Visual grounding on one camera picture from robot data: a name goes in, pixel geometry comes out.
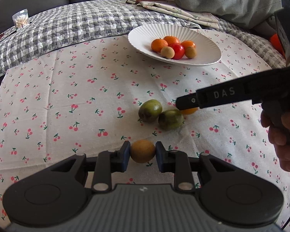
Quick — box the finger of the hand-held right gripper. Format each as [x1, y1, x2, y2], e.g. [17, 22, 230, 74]
[176, 92, 201, 111]

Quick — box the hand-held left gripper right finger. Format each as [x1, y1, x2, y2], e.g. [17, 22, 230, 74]
[155, 141, 223, 192]

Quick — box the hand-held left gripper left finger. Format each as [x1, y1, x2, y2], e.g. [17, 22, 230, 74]
[49, 141, 131, 192]

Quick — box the orange green tomato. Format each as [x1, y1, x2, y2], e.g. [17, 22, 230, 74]
[181, 107, 199, 115]

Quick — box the brown round longan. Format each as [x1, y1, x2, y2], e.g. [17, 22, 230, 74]
[130, 140, 156, 164]

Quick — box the small tan longan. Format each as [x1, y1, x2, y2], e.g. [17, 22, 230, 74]
[185, 47, 197, 59]
[161, 47, 174, 59]

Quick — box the red tomato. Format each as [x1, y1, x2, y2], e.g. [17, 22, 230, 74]
[169, 43, 185, 60]

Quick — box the large orange mandarin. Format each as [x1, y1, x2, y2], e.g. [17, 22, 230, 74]
[151, 38, 169, 53]

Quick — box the small orange mandarin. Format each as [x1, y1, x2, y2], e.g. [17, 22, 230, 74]
[163, 36, 180, 46]

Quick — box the white ribbed plate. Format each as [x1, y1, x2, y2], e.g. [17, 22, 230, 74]
[128, 24, 222, 66]

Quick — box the person's right hand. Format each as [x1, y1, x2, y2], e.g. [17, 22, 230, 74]
[260, 111, 290, 172]

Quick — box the grey knitted blanket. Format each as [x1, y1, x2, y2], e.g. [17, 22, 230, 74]
[215, 17, 287, 69]

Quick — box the cherry print cloth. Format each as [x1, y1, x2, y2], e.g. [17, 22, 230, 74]
[0, 29, 290, 224]

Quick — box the floral beige cloth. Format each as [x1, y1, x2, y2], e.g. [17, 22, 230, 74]
[138, 0, 219, 30]

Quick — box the grey fleece garment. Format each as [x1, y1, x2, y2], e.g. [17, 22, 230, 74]
[173, 0, 290, 38]

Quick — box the grey checked blanket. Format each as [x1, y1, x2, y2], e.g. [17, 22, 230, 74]
[0, 0, 201, 78]

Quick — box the clear cotton swab box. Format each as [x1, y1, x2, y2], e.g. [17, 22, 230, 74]
[12, 9, 30, 31]

